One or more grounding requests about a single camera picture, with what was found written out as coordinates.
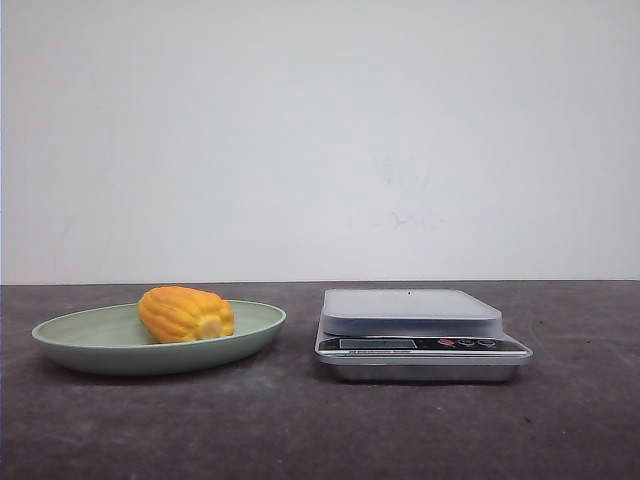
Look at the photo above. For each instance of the yellow corn cob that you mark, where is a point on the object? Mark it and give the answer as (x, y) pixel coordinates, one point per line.
(176, 314)

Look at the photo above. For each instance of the silver digital kitchen scale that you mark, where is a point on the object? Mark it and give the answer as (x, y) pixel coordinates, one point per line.
(432, 335)

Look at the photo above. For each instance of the light green oval plate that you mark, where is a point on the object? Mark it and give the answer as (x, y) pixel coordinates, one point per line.
(112, 341)

